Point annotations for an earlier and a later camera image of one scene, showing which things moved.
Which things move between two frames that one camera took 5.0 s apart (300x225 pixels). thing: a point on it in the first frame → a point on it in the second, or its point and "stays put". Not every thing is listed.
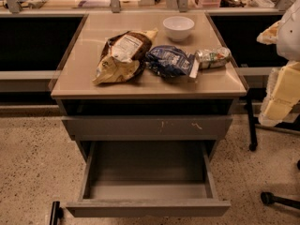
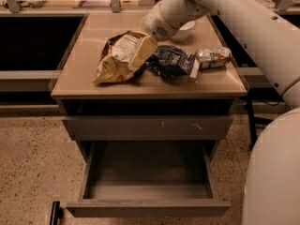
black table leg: [253, 136] stays put
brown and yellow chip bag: [124, 56] stays put
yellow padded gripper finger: [283, 93] → [145, 46]
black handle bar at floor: [57, 213] stays put
